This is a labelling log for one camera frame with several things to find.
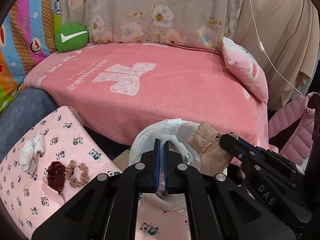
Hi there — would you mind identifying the floral grey bedsheet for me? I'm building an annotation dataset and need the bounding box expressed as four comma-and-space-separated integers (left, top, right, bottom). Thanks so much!
60, 0, 243, 51

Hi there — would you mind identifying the beige sock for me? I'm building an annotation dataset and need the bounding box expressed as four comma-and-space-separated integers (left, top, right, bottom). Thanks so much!
188, 121, 241, 177

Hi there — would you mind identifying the blue grey plush blanket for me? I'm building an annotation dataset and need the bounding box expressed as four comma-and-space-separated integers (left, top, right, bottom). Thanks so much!
1, 88, 58, 159

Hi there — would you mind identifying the green round cushion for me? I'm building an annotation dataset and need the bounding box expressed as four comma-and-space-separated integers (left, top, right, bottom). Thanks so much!
55, 23, 89, 53

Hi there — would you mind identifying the dark red scrunchie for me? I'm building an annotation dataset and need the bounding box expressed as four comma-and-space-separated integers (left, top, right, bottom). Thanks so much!
47, 161, 66, 193

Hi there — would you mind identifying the pink towel blanket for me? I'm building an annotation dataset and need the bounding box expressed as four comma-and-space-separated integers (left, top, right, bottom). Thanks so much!
24, 43, 269, 148

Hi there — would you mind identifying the pink panda print sheet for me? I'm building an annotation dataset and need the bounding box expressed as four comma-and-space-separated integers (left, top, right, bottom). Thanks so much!
0, 105, 190, 240

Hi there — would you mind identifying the pink quilted jacket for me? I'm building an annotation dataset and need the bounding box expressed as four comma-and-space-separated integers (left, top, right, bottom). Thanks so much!
268, 92, 319, 166

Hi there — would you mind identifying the beige curtain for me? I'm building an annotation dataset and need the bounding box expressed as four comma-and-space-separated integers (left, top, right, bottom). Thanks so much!
234, 0, 319, 111

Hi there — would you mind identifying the thin white cable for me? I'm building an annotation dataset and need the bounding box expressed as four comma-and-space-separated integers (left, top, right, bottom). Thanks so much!
242, 0, 304, 96

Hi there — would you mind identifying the pink beige scrunchie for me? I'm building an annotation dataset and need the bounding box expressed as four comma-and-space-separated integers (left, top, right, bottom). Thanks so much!
65, 160, 90, 189

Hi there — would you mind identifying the small pink pillow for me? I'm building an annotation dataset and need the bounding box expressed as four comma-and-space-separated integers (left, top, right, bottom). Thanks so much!
222, 37, 268, 104

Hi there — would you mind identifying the white plastic trash bag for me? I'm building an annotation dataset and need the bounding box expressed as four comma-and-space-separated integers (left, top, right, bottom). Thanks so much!
129, 119, 201, 211

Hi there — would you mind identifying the colourful monkey cartoon quilt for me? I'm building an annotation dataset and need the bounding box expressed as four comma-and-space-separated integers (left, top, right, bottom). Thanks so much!
1, 0, 61, 112

